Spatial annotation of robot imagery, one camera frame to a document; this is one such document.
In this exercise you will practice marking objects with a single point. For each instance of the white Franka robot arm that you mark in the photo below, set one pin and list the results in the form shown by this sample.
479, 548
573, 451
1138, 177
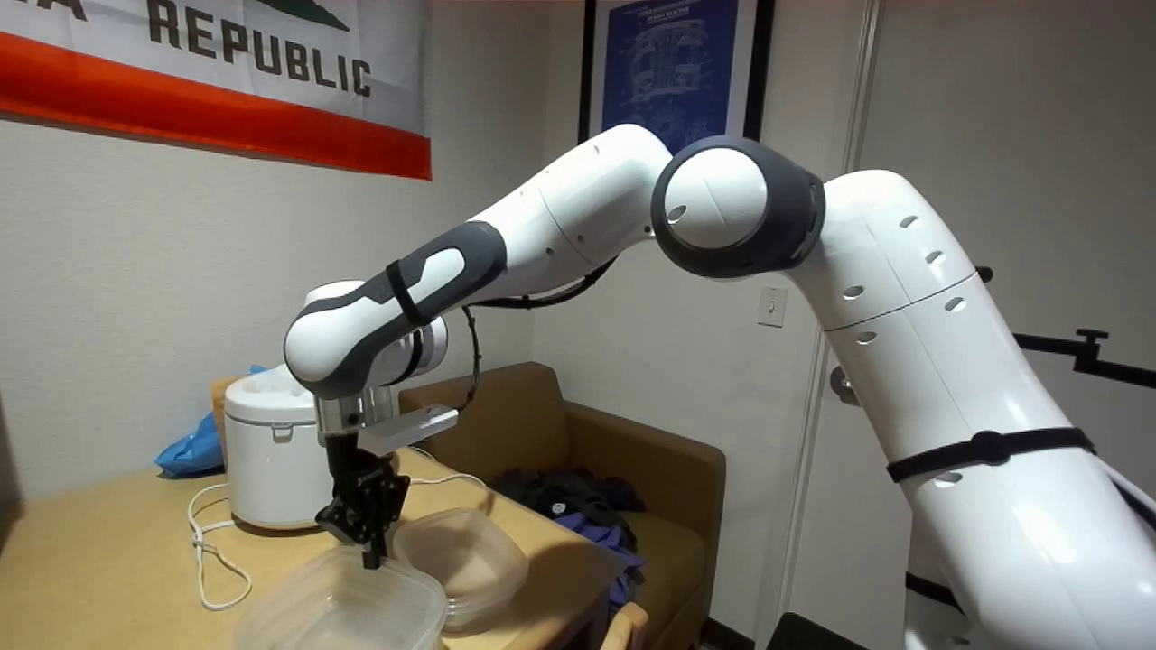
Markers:
942, 363

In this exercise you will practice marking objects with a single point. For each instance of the white light switch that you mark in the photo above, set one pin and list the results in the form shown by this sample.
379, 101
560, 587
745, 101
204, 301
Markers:
771, 309

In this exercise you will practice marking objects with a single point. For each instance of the brown sofa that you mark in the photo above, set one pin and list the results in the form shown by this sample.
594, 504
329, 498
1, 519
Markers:
650, 471

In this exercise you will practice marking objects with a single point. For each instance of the black metal stand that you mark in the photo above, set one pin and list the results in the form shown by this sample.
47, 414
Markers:
1108, 363

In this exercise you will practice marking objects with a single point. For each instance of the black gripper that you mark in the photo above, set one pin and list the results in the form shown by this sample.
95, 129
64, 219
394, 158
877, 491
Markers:
361, 474

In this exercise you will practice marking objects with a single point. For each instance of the blue cloth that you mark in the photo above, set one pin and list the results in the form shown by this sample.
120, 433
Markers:
194, 451

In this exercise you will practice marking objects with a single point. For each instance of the framed blue poster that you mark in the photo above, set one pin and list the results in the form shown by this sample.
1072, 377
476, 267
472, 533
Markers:
671, 65

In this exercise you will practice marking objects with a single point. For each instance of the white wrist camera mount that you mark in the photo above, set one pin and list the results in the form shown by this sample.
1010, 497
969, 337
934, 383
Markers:
415, 428

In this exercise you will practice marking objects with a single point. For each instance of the white rice cooker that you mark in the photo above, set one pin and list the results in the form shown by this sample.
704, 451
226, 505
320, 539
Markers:
273, 456

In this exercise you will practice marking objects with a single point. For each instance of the white door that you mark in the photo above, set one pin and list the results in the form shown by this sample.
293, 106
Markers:
1025, 120

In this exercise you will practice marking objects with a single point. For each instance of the California Republic flag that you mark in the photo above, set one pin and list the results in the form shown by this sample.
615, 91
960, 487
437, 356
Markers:
183, 96

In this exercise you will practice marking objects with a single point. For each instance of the wooden chair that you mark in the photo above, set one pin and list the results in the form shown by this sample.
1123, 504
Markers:
627, 628

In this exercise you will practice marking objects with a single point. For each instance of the black garment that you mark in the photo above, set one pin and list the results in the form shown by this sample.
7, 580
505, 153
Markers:
555, 487

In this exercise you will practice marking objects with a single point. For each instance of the blue purple garment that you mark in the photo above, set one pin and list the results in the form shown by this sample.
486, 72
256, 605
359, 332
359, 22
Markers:
602, 543

